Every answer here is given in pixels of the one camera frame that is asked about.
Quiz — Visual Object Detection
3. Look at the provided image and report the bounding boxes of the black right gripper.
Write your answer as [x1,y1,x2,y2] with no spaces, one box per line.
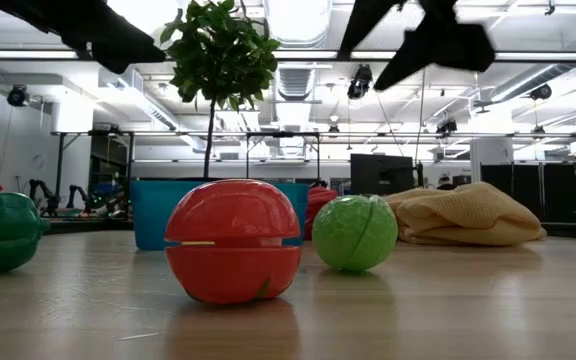
[337,0,497,92]

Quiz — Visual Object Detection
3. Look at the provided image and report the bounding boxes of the blue plastic tupperware container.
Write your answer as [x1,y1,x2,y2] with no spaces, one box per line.
[129,178,309,251]

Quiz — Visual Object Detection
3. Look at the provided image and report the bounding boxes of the green plastic toy lime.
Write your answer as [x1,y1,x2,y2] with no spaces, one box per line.
[311,194,399,274]

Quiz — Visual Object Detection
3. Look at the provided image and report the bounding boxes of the dark green toy bell pepper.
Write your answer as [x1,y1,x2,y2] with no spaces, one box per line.
[0,192,52,275]

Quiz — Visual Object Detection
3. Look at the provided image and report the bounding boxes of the red toy tomato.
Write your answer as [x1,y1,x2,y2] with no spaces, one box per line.
[163,178,303,306]

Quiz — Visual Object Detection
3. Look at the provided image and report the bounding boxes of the green potted plant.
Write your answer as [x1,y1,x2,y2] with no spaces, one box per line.
[160,0,282,180]

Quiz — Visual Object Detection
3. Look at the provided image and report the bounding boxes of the black desk monitor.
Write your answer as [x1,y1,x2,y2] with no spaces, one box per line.
[350,153,415,196]

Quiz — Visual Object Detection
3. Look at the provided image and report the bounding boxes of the red cloth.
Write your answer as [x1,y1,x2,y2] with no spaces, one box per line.
[301,186,340,241]

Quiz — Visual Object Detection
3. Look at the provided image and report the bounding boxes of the yellow waffle cloth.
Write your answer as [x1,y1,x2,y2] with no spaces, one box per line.
[385,181,548,247]

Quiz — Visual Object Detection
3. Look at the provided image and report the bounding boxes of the black partition panels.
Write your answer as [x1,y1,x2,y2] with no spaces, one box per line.
[480,162,576,224]

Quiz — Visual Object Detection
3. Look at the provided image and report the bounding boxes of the tall black table frame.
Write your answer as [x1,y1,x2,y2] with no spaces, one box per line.
[50,130,137,217]

